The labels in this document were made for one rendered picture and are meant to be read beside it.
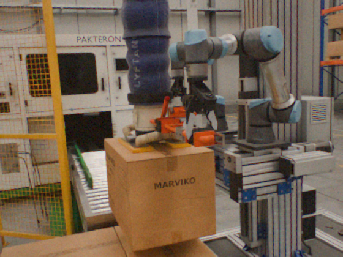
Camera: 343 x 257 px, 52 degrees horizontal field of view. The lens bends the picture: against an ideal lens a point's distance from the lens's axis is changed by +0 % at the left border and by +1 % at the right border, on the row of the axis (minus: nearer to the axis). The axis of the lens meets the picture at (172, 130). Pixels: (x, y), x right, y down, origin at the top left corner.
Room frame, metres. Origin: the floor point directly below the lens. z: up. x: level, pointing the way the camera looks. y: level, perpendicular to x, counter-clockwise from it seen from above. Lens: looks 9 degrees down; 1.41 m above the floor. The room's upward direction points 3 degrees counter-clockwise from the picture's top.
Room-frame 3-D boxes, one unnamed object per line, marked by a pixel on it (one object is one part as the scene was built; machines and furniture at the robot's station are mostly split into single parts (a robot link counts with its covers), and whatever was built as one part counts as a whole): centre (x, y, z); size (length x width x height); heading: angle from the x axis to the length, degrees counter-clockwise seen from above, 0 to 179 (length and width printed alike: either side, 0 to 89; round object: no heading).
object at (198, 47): (1.19, -0.09, 1.50); 0.09 x 0.08 x 0.11; 140
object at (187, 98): (1.20, -0.09, 1.34); 0.09 x 0.08 x 0.12; 19
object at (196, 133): (1.17, -0.09, 1.20); 0.08 x 0.07 x 0.05; 20
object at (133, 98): (1.74, 0.10, 1.32); 0.23 x 0.23 x 0.04
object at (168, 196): (1.74, 0.11, 0.87); 0.60 x 0.40 x 0.40; 20
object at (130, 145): (1.71, 0.20, 1.10); 0.34 x 0.10 x 0.05; 20
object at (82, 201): (3.10, 0.91, 0.50); 2.31 x 0.05 x 0.19; 19
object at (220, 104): (2.31, -0.29, 1.20); 0.13 x 0.12 x 0.14; 64
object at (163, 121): (1.51, 0.02, 1.20); 0.10 x 0.08 x 0.06; 110
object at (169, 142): (1.77, 0.02, 1.10); 0.34 x 0.10 x 0.05; 20
